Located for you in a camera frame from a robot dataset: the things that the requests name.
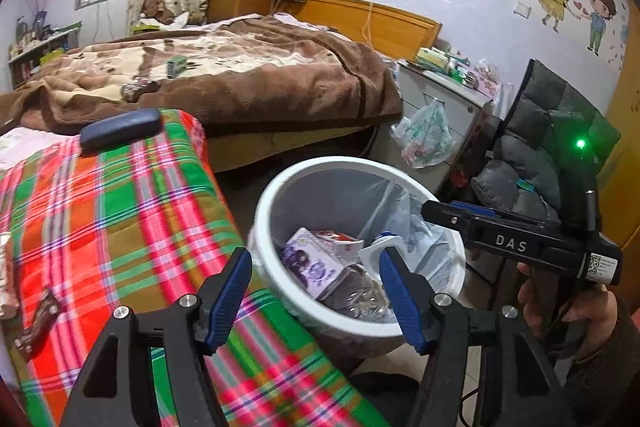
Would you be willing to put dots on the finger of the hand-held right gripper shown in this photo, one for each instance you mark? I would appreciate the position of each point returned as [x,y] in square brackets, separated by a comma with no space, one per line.
[475,207]
[500,234]

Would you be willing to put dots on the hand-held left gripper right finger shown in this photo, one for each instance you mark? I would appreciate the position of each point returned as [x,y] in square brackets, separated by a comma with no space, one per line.
[400,302]

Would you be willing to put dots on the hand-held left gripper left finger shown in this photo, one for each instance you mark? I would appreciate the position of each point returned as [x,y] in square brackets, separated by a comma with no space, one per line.
[230,297]

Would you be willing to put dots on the clear plastic packaging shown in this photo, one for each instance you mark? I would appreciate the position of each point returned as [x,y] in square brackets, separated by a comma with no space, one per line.
[355,297]

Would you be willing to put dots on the purple drink carton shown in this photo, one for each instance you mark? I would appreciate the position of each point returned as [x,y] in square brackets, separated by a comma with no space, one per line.
[310,262]

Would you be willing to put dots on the white round trash bin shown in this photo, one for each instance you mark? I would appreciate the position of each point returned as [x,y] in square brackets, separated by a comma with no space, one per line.
[280,207]

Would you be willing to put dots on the person's right forearm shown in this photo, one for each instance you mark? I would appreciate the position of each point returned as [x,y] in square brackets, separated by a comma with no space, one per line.
[610,372]

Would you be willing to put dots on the person's right hand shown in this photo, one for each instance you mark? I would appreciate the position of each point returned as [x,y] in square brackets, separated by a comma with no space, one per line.
[595,312]

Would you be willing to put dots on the yellow wooden door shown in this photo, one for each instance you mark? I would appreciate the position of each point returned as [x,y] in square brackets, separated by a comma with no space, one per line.
[627,187]

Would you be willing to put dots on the clear bin liner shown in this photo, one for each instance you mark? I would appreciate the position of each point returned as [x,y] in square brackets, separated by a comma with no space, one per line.
[425,237]

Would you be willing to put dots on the grey cushioned chair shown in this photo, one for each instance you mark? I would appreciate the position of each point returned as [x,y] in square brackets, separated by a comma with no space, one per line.
[530,117]

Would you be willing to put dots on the printed plastic bag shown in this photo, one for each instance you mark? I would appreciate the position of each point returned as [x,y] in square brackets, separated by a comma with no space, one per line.
[425,132]

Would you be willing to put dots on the red green plaid cloth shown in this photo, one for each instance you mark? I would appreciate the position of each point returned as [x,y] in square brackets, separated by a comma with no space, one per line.
[150,217]

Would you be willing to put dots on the white nightstand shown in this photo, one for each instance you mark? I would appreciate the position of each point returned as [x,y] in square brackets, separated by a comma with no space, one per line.
[430,94]

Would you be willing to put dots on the pile of small boxes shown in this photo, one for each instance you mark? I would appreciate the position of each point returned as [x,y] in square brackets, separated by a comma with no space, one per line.
[450,64]

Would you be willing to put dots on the brown snack wrapper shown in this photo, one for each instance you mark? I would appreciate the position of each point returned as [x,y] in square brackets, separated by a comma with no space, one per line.
[42,317]

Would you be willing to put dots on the wooden headboard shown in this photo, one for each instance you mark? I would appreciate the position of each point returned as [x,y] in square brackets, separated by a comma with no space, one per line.
[390,27]

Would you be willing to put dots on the dark blue glasses case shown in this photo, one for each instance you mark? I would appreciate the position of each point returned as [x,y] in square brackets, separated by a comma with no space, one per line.
[120,129]

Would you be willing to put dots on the brown plush blanket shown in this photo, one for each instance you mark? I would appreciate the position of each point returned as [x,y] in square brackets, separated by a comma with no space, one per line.
[275,77]

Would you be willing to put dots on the dark snack packet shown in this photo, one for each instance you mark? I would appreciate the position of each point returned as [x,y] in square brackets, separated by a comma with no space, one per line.
[137,89]

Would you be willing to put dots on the small green box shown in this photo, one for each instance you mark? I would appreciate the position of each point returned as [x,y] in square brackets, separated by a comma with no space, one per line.
[179,66]

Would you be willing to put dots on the brown teddy bear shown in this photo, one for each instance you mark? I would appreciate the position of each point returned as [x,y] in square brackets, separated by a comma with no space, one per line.
[156,9]

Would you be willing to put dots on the cluttered shelf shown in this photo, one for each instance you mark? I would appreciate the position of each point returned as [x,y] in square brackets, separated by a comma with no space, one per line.
[40,52]

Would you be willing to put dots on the cartoon children wall sticker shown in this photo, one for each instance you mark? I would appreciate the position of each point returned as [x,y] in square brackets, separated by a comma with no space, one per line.
[575,7]

